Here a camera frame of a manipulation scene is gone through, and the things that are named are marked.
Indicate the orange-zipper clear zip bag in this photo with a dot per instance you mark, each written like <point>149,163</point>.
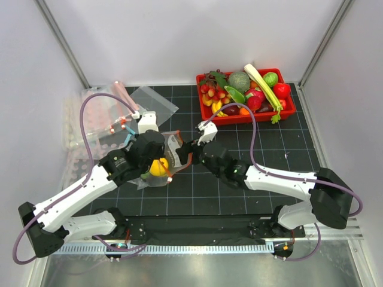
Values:
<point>173,142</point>

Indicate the clear zip bag on mat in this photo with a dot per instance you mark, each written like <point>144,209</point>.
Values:
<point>149,100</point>

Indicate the red toy tomato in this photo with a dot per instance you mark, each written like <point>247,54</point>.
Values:
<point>281,90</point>

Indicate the aluminium cable duct rail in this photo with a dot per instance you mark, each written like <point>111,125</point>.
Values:
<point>352,232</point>

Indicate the green toy melon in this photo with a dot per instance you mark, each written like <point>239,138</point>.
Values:
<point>240,81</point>

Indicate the toy cherry bunch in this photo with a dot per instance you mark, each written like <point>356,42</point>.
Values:
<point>211,95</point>

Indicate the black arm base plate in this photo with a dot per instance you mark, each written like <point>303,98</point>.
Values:
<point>202,229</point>

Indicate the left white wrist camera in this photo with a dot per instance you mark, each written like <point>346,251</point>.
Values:
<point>146,121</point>

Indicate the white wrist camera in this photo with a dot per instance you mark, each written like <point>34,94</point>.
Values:
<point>146,121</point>
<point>208,131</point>

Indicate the toy celery stalk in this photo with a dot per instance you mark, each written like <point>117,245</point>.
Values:
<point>253,73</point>

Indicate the green toy custard apple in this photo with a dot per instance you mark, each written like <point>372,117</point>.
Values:
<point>271,79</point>

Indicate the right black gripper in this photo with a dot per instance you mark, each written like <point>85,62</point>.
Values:
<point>188,147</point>

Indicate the pink-zipper zip bag stack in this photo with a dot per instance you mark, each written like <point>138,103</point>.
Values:
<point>92,126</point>

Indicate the green toy pea pod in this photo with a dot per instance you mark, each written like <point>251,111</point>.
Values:
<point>235,95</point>

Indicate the red toy strawberry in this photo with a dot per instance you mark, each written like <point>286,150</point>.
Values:
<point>283,103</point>

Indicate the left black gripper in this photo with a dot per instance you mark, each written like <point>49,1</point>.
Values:
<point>160,154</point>

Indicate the blue-zipper clear zip bag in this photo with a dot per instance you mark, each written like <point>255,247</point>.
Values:
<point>130,135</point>

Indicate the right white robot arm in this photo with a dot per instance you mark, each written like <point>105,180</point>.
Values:
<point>323,196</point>

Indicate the yellow toy bell pepper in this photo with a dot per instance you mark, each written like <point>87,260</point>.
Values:
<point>160,167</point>

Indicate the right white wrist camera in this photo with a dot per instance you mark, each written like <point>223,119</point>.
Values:
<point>208,131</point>

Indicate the red plastic food tray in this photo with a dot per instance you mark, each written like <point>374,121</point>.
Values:
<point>230,112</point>

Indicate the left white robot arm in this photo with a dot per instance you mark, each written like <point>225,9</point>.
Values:
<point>52,223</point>

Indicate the pink toy dragon fruit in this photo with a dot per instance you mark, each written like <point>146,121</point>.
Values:
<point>254,99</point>

